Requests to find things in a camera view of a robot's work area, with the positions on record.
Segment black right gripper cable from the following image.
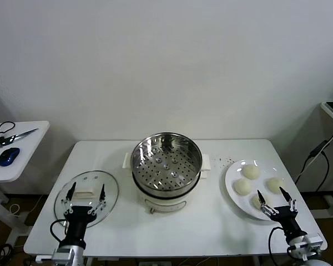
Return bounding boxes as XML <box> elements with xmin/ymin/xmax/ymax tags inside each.
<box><xmin>268</xmin><ymin>226</ymin><xmax>292</xmax><ymax>266</ymax></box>

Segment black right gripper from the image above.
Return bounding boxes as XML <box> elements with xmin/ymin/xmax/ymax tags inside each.
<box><xmin>256</xmin><ymin>186</ymin><xmax>308</xmax><ymax>245</ymax></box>

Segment round glass pot lid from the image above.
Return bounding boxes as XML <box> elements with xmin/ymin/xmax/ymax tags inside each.
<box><xmin>54</xmin><ymin>170</ymin><xmax>119</xmax><ymax>229</ymax></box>

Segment black handled scissors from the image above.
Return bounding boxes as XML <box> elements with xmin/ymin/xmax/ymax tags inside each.
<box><xmin>0</xmin><ymin>121</ymin><xmax>39</xmax><ymax>147</ymax></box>

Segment white electric cooker pot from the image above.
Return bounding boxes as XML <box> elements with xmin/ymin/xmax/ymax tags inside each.
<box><xmin>123</xmin><ymin>159</ymin><xmax>211</xmax><ymax>216</ymax></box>

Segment white steamed baozi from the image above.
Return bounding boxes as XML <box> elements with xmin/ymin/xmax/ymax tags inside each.
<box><xmin>232</xmin><ymin>178</ymin><xmax>252</xmax><ymax>197</ymax></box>
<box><xmin>243</xmin><ymin>164</ymin><xmax>261</xmax><ymax>180</ymax></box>
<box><xmin>250</xmin><ymin>193</ymin><xmax>273</xmax><ymax>213</ymax></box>
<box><xmin>265</xmin><ymin>177</ymin><xmax>286</xmax><ymax>194</ymax></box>

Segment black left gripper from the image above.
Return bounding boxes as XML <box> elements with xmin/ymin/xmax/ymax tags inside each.
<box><xmin>59</xmin><ymin>182</ymin><xmax>107</xmax><ymax>248</ymax></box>

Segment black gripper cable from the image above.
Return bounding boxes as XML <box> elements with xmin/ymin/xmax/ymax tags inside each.
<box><xmin>268</xmin><ymin>226</ymin><xmax>292</xmax><ymax>266</ymax></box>
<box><xmin>50</xmin><ymin>218</ymin><xmax>72</xmax><ymax>244</ymax></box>

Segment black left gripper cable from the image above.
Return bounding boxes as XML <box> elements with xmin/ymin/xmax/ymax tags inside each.
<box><xmin>50</xmin><ymin>218</ymin><xmax>72</xmax><ymax>244</ymax></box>

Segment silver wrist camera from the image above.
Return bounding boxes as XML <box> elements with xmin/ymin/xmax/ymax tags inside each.
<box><xmin>288</xmin><ymin>234</ymin><xmax>324</xmax><ymax>255</ymax></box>
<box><xmin>34</xmin><ymin>248</ymin><xmax>73</xmax><ymax>264</ymax></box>

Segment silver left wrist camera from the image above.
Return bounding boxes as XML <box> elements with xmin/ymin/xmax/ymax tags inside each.
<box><xmin>34</xmin><ymin>248</ymin><xmax>73</xmax><ymax>264</ymax></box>

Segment perforated steel steamer basket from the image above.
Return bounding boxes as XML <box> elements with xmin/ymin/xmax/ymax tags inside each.
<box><xmin>123</xmin><ymin>132</ymin><xmax>211</xmax><ymax>195</ymax></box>

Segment white coiled cable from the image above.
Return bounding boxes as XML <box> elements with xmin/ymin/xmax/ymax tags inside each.
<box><xmin>8</xmin><ymin>193</ymin><xmax>45</xmax><ymax>217</ymax></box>

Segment blue computer mouse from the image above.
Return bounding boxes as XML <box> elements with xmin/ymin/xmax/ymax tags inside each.
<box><xmin>0</xmin><ymin>147</ymin><xmax>21</xmax><ymax>167</ymax></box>

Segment black power adapter with cable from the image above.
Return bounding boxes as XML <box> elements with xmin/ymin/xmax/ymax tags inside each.
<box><xmin>294</xmin><ymin>130</ymin><xmax>333</xmax><ymax>192</ymax></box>

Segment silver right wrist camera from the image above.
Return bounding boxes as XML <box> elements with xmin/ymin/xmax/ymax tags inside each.
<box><xmin>288</xmin><ymin>234</ymin><xmax>324</xmax><ymax>255</ymax></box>

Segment white round plate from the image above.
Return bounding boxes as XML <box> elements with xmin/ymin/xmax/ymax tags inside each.
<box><xmin>224</xmin><ymin>159</ymin><xmax>295</xmax><ymax>222</ymax></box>

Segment white side table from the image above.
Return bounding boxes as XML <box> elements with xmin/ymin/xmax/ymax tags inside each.
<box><xmin>0</xmin><ymin>120</ymin><xmax>50</xmax><ymax>244</ymax></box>

